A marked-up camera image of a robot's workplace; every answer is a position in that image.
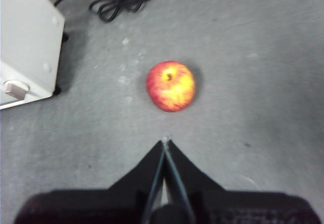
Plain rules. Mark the beige round oven knob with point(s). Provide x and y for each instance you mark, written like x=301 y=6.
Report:
x=16 y=89

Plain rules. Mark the white toaster oven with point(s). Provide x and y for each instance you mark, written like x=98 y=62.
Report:
x=27 y=31

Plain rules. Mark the red yellow apple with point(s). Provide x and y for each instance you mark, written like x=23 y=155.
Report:
x=172 y=89

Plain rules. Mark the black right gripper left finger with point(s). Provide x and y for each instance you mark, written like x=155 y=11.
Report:
x=121 y=203

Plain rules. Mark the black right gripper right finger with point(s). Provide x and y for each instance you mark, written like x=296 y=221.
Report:
x=215 y=206

